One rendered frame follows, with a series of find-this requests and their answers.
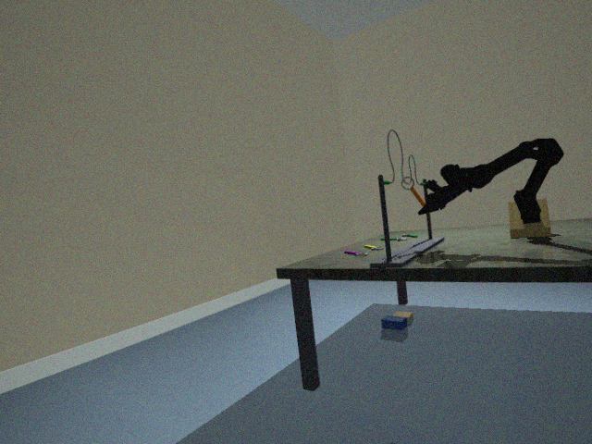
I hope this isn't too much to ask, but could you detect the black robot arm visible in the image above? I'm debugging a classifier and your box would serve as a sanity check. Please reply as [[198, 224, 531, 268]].
[[439, 138, 563, 224]]

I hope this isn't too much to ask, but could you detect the orange handle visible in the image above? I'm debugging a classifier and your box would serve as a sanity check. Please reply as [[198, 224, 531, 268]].
[[401, 177, 426, 207]]

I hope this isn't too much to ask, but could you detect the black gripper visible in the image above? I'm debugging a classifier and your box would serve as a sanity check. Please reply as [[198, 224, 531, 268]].
[[418, 185, 457, 215]]

